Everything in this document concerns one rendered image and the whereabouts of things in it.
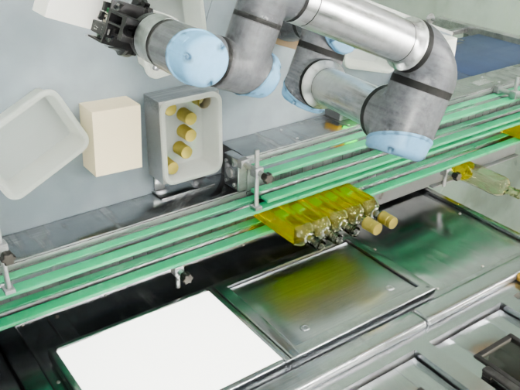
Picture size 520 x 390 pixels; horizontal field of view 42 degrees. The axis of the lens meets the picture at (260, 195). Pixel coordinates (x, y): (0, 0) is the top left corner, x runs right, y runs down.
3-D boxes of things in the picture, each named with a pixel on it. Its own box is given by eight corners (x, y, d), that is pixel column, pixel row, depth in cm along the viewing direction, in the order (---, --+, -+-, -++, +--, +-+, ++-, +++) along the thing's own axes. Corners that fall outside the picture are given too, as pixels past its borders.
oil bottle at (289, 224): (251, 216, 186) (300, 251, 171) (251, 198, 184) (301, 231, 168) (268, 210, 189) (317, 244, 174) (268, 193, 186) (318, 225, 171)
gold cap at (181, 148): (172, 141, 174) (180, 148, 171) (184, 139, 176) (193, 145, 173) (172, 155, 176) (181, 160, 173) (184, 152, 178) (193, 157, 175)
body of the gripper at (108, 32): (97, -10, 107) (131, 4, 98) (144, 5, 112) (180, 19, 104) (85, 36, 109) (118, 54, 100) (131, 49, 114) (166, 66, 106)
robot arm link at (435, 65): (489, 40, 121) (282, -57, 91) (465, 98, 124) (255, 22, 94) (442, 28, 130) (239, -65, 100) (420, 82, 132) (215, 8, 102)
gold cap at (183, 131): (176, 125, 173) (184, 131, 170) (188, 122, 175) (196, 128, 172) (176, 138, 175) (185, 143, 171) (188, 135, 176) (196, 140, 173)
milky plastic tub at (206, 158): (148, 175, 176) (165, 187, 170) (143, 93, 165) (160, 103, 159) (206, 159, 185) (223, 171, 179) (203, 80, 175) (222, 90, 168)
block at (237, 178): (221, 183, 184) (236, 193, 179) (221, 152, 179) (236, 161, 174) (232, 180, 186) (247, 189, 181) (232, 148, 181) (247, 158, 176)
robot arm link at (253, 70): (299, 37, 101) (244, 17, 94) (274, 107, 104) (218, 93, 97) (268, 26, 107) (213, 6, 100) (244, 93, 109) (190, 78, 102)
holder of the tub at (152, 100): (150, 192, 179) (164, 203, 173) (143, 93, 166) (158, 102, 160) (205, 176, 188) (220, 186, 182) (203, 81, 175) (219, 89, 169)
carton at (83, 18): (40, -26, 112) (53, -21, 108) (162, 12, 128) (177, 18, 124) (32, 9, 114) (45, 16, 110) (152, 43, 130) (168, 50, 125)
